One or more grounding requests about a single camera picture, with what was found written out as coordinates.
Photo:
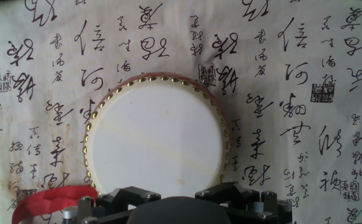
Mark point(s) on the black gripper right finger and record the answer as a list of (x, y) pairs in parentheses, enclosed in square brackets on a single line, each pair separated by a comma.
[(249, 205)]

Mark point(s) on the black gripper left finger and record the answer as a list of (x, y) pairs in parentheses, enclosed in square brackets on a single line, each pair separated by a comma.
[(112, 205)]

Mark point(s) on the red drum with white head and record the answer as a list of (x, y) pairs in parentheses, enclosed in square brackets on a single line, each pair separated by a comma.
[(156, 137)]

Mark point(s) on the beige calligraphy print cloth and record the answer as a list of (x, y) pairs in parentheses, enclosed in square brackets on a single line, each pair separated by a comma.
[(271, 81)]

